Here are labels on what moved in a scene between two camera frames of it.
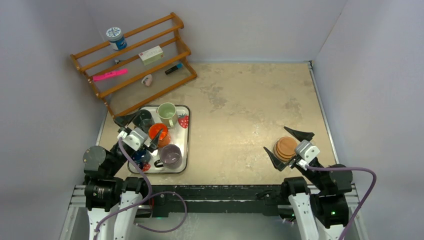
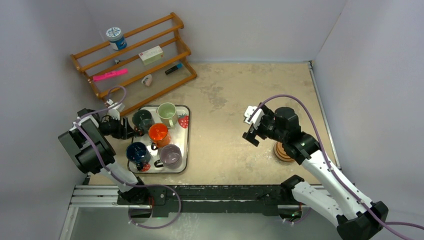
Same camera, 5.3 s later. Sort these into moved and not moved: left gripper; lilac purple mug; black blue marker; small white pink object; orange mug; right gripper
Moved: right gripper; left gripper
Not moved: small white pink object; lilac purple mug; black blue marker; orange mug
